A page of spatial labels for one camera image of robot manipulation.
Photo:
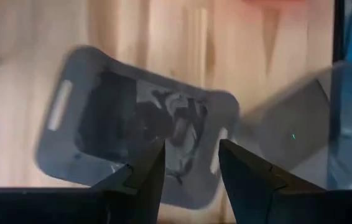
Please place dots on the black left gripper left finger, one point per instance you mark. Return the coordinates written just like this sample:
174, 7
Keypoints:
145, 186

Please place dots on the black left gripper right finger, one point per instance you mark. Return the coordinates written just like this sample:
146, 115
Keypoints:
244, 186

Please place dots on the grey translucent plastic basket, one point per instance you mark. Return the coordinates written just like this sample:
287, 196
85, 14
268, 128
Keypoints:
288, 118
58, 161

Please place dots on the red slotted plastic basket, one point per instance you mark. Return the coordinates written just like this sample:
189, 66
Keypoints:
272, 1

